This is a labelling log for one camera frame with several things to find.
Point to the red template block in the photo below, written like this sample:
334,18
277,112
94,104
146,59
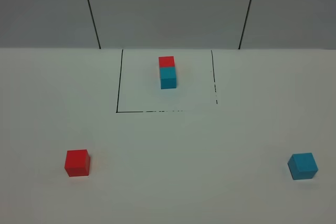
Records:
166,62

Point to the blue template block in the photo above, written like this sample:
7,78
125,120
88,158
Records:
168,78

